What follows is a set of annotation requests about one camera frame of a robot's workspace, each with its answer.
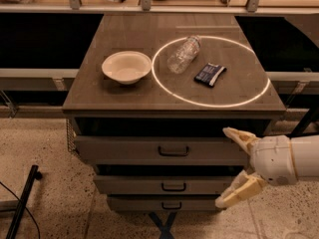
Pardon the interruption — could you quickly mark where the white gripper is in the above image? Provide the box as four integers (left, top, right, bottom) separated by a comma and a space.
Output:
215, 127, 297, 209

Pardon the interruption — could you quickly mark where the grey top drawer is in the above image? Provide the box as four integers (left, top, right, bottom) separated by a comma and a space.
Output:
75, 136, 248, 166

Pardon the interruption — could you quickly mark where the grey drawer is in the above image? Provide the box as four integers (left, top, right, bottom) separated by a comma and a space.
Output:
107, 195, 217, 212
94, 175, 232, 195
75, 136, 248, 166

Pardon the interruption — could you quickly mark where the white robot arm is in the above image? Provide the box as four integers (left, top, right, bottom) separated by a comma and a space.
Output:
215, 127, 319, 209

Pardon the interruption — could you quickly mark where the grey middle drawer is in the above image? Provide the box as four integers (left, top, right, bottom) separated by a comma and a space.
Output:
94, 175, 232, 195

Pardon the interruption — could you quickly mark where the grey bottom drawer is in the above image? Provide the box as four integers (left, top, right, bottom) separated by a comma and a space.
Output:
107, 195, 217, 212

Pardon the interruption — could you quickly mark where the dark blue snack packet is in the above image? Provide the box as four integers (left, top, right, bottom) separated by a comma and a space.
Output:
194, 63, 226, 88

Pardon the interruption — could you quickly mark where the blue cross floor tape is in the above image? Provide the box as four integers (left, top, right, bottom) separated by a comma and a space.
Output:
149, 212, 176, 239

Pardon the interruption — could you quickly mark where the clear plastic water bottle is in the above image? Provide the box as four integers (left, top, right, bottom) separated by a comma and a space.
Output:
167, 35, 201, 74

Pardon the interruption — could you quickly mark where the white bowl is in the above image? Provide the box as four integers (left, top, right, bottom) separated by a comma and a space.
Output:
102, 51, 153, 85

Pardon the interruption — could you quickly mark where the black metal stand leg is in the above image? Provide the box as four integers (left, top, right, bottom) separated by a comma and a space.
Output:
6, 165, 42, 239

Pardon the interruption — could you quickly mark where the wire mesh basket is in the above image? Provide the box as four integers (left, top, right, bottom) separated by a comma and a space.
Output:
66, 119, 77, 154

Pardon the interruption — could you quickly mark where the black cable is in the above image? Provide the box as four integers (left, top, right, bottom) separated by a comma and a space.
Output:
0, 181, 42, 239

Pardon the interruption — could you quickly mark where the metal railing frame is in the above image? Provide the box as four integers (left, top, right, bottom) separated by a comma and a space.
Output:
0, 0, 319, 118

